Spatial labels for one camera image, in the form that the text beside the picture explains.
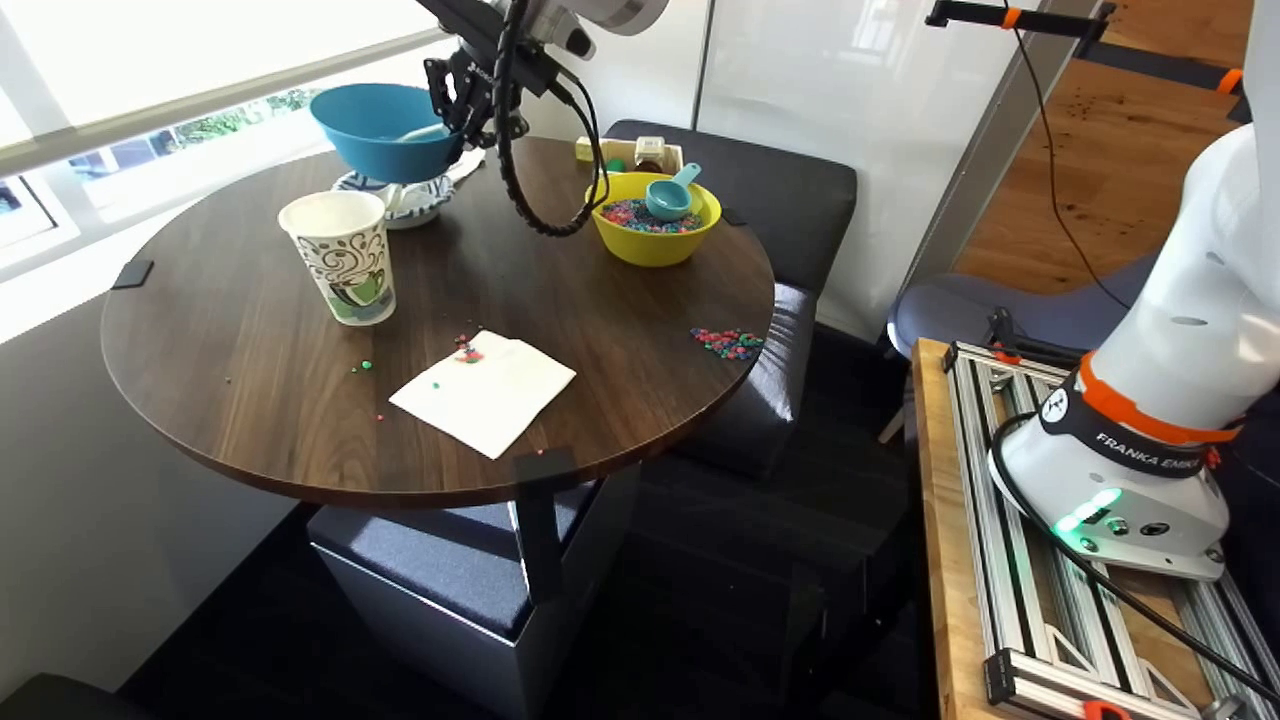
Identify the yellow plastic bowl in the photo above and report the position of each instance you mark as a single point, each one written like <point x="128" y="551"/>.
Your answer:
<point x="647" y="240"/>

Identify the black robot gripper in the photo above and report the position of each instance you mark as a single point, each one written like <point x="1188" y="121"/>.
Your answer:
<point x="481" y="91"/>

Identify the white plastic spoon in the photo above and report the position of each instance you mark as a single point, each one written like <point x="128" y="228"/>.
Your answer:
<point x="422" y="135"/>

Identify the white wooden box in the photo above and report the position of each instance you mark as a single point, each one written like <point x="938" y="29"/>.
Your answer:
<point x="647" y="153"/>

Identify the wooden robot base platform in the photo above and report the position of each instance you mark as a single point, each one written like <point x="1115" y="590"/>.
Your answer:
<point x="1024" y="634"/>

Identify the white paper napkin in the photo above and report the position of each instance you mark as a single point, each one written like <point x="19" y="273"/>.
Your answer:
<point x="484" y="392"/>

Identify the paper cup with pattern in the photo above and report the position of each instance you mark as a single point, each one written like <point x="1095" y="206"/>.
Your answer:
<point x="346" y="251"/>

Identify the teal measuring scoop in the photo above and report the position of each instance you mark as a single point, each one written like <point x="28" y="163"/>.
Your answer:
<point x="669" y="198"/>

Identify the dark grey couch seat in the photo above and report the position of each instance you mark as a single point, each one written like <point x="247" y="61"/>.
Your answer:
<point x="799" y="208"/>

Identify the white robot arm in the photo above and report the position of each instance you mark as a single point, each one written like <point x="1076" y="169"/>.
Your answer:
<point x="1119" y="458"/>

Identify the blue plastic bowl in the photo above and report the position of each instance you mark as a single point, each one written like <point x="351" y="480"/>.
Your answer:
<point x="367" y="121"/>

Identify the white patterned bowl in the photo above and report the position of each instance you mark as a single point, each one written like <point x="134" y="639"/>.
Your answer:
<point x="406" y="206"/>

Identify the round dark wooden table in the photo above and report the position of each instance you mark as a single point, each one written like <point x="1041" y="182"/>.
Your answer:
<point x="228" y="354"/>

